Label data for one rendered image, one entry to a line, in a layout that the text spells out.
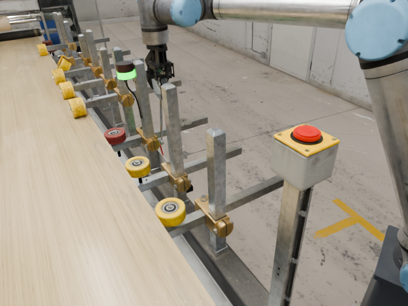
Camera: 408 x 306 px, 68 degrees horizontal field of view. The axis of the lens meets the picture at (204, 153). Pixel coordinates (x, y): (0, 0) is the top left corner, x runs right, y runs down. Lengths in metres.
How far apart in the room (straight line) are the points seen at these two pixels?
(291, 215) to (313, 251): 1.41
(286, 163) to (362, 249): 1.61
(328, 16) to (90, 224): 0.80
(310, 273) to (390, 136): 1.21
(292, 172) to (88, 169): 0.72
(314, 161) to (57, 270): 0.58
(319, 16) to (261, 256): 1.36
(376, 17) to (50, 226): 0.86
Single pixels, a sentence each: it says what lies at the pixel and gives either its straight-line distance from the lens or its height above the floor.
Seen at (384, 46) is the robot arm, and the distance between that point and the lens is 0.69.
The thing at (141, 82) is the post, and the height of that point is 1.10.
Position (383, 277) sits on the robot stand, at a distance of 1.16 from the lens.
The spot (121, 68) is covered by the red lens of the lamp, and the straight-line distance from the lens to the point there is 1.08.
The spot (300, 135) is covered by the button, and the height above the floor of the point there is 1.23.
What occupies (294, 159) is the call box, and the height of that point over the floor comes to 1.20.
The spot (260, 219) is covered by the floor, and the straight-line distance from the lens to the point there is 2.07.
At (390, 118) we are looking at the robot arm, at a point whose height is 1.16.
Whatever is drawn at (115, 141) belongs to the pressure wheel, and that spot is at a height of 0.89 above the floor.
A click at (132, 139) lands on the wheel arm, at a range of 1.24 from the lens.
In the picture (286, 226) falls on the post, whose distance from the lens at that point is 0.58.
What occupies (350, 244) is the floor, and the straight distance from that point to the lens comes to 2.06.
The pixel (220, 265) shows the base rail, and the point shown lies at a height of 0.70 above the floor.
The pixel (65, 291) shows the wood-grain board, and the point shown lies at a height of 0.90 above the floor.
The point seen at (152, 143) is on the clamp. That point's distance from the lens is 1.20.
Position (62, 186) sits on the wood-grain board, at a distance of 1.00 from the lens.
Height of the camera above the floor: 1.46
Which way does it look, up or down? 33 degrees down
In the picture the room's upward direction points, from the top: 3 degrees counter-clockwise
